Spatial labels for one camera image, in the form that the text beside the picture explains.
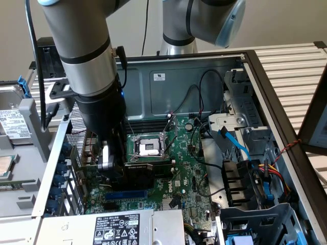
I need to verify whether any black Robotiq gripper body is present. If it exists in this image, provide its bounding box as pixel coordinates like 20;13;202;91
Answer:
76;76;128;141

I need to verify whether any green GPU with black shroud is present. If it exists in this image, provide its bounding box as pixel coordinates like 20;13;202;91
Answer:
75;161;156;192

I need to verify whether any thin metal locking lever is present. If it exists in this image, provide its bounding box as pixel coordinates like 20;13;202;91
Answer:
128;152;171;161
127;121;137;141

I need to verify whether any CPU socket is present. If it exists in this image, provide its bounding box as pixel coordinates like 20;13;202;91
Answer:
127;132;171;163

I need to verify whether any black RAM slot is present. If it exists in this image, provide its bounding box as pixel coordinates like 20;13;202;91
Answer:
127;126;167;131
127;119;169;125
127;123;168;128
127;130;167;135
125;158;177;166

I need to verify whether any metal socket cover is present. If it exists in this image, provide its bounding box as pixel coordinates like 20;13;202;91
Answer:
161;114;179;158

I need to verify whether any green Dell motherboard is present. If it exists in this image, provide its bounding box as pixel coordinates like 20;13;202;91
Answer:
84;115;221;232

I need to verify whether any black box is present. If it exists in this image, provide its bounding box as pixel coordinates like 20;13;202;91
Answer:
29;37;67;82

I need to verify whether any silver power supply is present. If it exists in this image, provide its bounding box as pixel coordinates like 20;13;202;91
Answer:
32;208;186;245

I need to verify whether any grey hard drive tray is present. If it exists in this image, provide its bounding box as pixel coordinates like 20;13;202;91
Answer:
0;81;53;219

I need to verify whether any open grey PC case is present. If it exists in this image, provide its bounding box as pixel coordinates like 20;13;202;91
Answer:
31;50;327;245

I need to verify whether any blue disk latch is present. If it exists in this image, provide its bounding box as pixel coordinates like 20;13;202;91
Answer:
15;75;32;99

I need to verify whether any silver hard disk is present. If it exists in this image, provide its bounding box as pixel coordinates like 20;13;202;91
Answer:
0;85;35;146

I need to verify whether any CPU chip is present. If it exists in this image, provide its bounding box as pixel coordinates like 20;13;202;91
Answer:
0;154;16;179

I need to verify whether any silver disk bay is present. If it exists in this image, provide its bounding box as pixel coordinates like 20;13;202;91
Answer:
207;68;275;164

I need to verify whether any black plastic fan shroud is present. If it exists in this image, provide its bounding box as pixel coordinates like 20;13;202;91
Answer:
221;158;259;208

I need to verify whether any grey drive cage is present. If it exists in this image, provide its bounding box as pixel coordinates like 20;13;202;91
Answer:
216;202;309;245

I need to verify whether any pale blue plastic tab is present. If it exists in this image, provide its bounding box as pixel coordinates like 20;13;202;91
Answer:
226;234;254;245

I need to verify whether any blue plastic clip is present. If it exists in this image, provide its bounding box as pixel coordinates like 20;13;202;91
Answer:
262;176;274;205

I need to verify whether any dark framed panel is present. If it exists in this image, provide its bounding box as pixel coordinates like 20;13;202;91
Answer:
297;72;327;156

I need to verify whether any thick black camera cable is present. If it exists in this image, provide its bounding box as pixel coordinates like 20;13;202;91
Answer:
24;0;61;132

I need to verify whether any black gripper cable connector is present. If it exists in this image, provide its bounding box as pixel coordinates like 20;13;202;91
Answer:
112;45;128;90

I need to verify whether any thin black wire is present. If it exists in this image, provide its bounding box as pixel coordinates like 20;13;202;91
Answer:
198;69;226;114
173;85;200;115

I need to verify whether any thin black hanging cable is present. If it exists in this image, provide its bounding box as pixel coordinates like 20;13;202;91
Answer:
141;0;150;56

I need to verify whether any yellow black braided cable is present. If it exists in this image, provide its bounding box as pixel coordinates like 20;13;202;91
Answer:
184;221;217;242

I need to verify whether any blue SATA wire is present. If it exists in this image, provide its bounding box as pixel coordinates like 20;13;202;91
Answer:
218;126;254;168

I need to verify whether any yellow red black wire bundle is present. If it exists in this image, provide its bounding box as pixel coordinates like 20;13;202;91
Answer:
251;159;293;199

